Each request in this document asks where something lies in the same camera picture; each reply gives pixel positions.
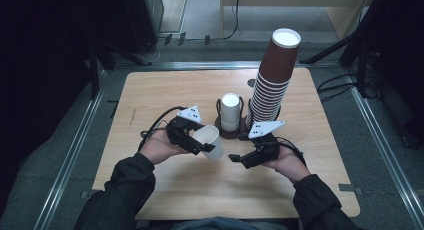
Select person's left hand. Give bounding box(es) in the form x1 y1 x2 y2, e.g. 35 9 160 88
138 127 189 166

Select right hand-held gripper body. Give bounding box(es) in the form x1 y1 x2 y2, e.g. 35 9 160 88
247 120 286 162

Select person's grey-blue clothing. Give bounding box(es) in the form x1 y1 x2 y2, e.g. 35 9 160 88
169 216 291 230

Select dark wooden cup holder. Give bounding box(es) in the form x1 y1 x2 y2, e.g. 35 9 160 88
214 97 283 141

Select black metal stand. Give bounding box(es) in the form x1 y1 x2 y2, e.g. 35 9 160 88
87 39 153 100

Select dark cabinet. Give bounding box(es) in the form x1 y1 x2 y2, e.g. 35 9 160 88
122 0 165 55

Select light wooden furniture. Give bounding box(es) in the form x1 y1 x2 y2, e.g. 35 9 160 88
219 0 378 41

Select stack of white paper cups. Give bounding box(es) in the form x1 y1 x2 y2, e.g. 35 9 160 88
220 92 242 133

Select black floor cables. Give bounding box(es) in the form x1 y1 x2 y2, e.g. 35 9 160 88
316 72 358 103

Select white floor cable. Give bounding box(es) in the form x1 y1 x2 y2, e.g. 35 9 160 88
141 36 165 64

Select single white paper cup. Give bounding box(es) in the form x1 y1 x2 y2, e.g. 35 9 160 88
191 124 225 162

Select black hanging cable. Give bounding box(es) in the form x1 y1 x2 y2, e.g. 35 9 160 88
220 0 242 42

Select black tripod stand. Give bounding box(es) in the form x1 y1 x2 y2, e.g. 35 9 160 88
299 0 424 149

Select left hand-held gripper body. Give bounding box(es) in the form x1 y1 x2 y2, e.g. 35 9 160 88
165 105 203 148

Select metal floor rail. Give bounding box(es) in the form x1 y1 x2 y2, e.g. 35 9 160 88
112 60 338 71
349 86 424 230
32 69 108 230

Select person's right hand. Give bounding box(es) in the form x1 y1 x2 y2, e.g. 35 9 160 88
265 144 312 185

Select right hand-held gripper cable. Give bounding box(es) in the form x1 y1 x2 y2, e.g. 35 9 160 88
275 136 306 167

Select hand-held gripper cable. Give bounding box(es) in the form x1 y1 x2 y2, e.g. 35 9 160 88
137 105 186 152
275 136 306 167

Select stack of brown paper cups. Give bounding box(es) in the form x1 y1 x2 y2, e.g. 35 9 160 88
246 27 302 131

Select left hand-held gripper cable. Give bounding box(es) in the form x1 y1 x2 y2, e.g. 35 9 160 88
137 105 186 152

